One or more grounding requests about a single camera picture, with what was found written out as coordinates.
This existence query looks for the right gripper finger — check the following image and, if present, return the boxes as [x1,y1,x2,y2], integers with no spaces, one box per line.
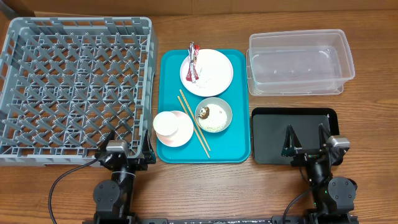
[281,124,302,157]
[318,123,331,149]

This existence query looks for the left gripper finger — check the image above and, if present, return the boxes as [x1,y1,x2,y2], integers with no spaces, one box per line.
[143,130,155,164]
[104,131,115,148]

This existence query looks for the white cup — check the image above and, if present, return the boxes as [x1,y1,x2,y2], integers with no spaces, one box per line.
[153,111,178,136]

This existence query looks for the small pink plate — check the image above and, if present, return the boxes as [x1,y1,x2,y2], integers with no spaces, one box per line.
[155,111,193,147]

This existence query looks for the brown food scrap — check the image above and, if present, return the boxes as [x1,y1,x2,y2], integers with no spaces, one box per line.
[198,106,210,119]

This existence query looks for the pile of white rice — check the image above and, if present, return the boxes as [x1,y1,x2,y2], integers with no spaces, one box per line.
[198,104,228,133]

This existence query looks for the grey green bowl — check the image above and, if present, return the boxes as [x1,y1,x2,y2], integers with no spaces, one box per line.
[195,97,233,133]

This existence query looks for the red snack wrapper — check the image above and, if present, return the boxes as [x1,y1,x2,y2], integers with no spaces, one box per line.
[186,42,200,83]

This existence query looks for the white tissue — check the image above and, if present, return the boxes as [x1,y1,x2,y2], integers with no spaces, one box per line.
[195,58,211,88]

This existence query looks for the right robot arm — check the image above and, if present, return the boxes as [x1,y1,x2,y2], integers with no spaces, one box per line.
[281,124,358,223]

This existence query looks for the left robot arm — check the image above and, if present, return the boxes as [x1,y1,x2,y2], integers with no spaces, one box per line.
[93,131,156,224]

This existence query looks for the grey dishwasher rack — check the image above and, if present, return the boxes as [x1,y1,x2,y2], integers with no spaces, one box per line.
[1,17,158,166]

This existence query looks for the black plastic tray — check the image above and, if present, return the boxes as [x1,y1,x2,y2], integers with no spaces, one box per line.
[251,108,340,166]

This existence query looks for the wooden chopstick right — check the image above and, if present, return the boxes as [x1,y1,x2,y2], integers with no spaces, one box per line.
[179,89,211,158]

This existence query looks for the clear plastic bin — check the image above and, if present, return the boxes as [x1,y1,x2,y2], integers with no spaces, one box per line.
[246,29,356,96]

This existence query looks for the teal plastic tray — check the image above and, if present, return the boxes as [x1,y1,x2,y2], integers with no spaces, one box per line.
[156,49,251,164]

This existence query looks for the large white plate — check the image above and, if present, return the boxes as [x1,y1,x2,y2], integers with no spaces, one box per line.
[180,49,234,97]

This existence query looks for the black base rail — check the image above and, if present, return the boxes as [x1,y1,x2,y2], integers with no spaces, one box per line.
[82,215,359,224]

